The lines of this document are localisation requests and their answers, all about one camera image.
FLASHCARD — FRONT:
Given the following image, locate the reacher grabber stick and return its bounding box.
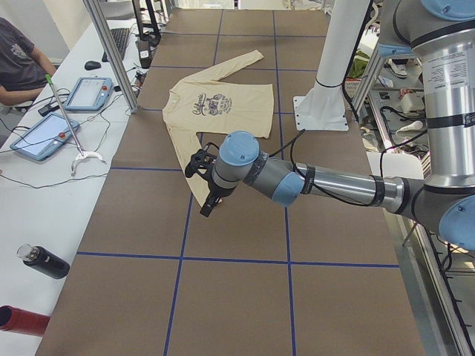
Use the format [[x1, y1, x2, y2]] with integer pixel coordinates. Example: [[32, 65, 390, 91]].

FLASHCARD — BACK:
[[45, 74, 106, 177]]

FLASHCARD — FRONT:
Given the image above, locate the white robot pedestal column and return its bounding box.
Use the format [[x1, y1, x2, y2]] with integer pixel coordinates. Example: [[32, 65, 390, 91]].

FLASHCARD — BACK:
[[293, 0, 372, 131]]

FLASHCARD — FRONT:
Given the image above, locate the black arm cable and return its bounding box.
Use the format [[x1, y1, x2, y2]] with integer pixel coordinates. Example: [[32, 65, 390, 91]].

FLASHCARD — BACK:
[[266, 128, 372, 207]]

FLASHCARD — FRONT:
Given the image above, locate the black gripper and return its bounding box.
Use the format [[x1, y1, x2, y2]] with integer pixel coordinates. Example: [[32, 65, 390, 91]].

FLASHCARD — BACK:
[[200, 179, 235, 217]]

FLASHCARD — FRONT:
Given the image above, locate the black keyboard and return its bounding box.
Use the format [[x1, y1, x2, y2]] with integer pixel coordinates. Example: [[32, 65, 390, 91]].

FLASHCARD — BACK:
[[110, 28, 130, 60]]

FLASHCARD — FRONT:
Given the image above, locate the teach pendant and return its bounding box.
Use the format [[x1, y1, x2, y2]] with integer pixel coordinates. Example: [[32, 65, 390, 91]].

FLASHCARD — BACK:
[[10, 113, 72, 161], [64, 77, 114, 112]]

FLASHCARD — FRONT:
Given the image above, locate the teach pendant near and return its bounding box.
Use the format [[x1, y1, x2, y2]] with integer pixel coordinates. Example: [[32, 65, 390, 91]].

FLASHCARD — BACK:
[[10, 113, 72, 161]]

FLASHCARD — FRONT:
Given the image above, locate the black computer mouse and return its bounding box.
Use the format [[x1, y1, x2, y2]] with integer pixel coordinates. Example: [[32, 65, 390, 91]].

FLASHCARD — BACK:
[[84, 60, 102, 70]]

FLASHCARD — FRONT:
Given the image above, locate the teach pendant far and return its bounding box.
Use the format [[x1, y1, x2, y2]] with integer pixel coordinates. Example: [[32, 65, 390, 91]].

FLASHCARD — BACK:
[[64, 77, 114, 112]]

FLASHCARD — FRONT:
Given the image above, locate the aluminium frame post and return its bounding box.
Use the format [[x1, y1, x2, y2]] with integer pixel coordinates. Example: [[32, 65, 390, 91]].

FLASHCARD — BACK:
[[82, 0, 139, 113]]

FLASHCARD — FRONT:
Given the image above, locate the cream long-sleeve printed shirt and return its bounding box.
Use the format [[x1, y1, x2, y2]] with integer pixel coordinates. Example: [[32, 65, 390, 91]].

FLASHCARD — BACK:
[[163, 50, 275, 208]]

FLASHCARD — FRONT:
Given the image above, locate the seated person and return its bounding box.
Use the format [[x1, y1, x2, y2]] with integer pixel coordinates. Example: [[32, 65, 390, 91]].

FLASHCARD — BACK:
[[1, 18, 56, 106]]

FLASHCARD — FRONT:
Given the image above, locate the black water bottle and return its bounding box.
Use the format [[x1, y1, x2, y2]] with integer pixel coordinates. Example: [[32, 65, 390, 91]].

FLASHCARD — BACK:
[[16, 244, 70, 280]]

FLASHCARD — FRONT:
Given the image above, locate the red bottle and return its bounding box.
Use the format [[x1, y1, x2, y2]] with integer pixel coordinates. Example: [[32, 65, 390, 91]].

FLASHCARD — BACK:
[[1, 306, 50, 337]]

